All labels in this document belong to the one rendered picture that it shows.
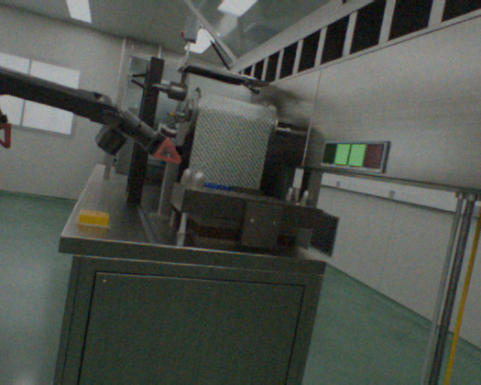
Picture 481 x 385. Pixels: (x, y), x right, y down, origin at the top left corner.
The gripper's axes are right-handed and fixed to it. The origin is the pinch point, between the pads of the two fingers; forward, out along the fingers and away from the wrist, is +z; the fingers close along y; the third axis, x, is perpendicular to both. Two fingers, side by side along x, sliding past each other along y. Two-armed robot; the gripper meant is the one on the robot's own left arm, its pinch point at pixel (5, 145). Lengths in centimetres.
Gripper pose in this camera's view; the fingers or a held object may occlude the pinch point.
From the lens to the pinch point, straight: 141.1
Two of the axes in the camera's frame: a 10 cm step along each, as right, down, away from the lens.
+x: -7.6, 3.8, -5.3
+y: -6.1, -1.5, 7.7
